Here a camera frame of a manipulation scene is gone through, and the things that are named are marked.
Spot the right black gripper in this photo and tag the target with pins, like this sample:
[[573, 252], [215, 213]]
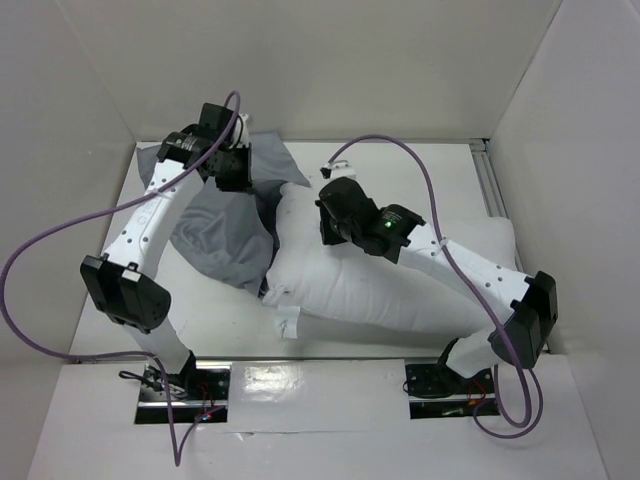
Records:
[[327, 226]]

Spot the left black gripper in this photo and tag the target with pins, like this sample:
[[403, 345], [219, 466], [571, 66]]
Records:
[[244, 181]]

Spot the grey pillowcase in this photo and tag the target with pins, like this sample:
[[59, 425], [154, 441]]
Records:
[[231, 237]]

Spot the white pillow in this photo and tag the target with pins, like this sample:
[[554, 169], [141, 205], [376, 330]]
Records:
[[350, 294]]

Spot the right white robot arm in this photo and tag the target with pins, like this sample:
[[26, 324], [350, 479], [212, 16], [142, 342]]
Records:
[[524, 308]]

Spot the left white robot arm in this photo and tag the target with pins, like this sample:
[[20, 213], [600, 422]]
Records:
[[121, 281]]

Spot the aluminium frame rail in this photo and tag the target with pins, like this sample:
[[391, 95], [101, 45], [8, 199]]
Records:
[[492, 195]]

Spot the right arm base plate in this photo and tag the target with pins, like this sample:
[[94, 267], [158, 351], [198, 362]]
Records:
[[429, 397]]

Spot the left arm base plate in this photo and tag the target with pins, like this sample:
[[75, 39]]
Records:
[[206, 396]]

